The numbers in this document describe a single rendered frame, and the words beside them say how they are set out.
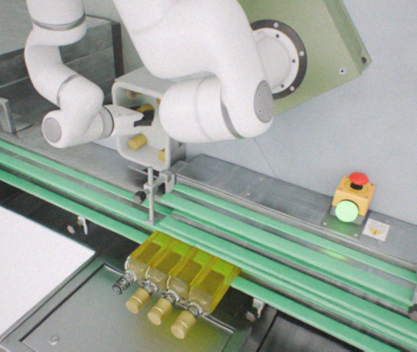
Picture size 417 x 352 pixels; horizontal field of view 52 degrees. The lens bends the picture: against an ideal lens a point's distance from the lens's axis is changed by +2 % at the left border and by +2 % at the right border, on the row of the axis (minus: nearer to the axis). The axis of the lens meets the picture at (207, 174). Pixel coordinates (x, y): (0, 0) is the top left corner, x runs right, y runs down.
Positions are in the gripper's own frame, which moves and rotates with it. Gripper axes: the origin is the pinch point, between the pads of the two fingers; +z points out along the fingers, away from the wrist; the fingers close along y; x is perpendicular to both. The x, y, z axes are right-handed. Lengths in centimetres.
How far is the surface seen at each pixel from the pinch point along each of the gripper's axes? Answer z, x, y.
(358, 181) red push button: 4, -2, 54
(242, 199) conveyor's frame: -0.3, -12.7, 31.3
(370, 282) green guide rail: -8, -17, 62
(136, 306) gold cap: -24.1, -33.8, 21.3
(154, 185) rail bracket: -8.5, -13.3, 11.8
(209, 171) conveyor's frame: 5.0, -10.7, 19.3
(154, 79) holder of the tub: 5.0, 8.3, -0.8
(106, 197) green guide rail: -3.5, -24.2, -6.0
